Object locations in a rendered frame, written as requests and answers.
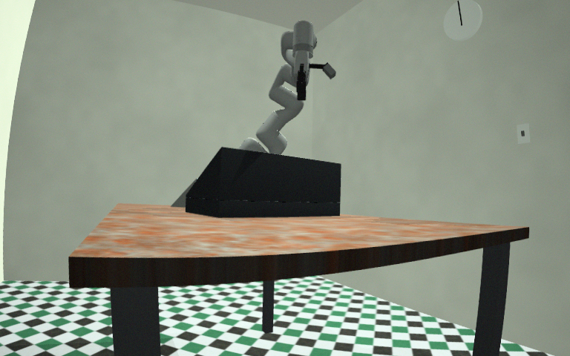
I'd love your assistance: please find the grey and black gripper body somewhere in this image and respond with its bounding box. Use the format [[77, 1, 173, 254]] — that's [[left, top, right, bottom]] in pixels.
[[292, 50, 313, 84]]

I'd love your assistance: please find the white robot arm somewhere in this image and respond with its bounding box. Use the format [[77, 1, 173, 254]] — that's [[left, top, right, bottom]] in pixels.
[[238, 20, 336, 155]]

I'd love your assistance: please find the grey switch console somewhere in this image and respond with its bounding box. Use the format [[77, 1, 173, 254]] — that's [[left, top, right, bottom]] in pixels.
[[186, 147, 341, 218]]

